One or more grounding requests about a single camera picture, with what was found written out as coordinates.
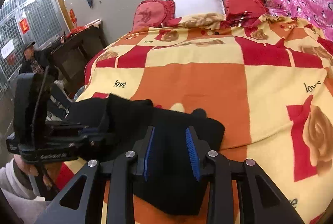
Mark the red paper wall decoration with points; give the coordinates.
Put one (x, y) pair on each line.
(73, 16)
(24, 26)

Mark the faded red heart pillow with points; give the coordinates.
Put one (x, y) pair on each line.
(151, 14)

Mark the person's left hand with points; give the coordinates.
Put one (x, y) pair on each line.
(27, 167)

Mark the white pillow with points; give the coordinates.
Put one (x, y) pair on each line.
(200, 1)

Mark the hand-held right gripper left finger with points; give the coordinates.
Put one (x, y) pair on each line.
(149, 151)

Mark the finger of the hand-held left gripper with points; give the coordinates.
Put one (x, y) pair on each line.
(96, 144)
(89, 130)

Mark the black pants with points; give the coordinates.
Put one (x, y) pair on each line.
(169, 187)

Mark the red items on table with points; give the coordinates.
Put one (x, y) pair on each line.
(76, 30)

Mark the dark wooden table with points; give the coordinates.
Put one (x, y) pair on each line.
(75, 49)

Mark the bright red heart pillow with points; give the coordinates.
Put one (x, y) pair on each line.
(244, 4)

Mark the lace table cloth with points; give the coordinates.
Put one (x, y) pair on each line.
(92, 22)

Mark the person's left forearm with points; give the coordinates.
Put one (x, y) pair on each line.
(15, 192)

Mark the barred window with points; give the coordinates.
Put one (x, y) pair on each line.
(26, 13)

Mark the bundle of metal hangers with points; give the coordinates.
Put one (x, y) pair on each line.
(242, 20)

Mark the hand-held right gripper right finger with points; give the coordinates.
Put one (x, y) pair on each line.
(192, 151)

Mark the printed blanket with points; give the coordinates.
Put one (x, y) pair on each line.
(208, 70)

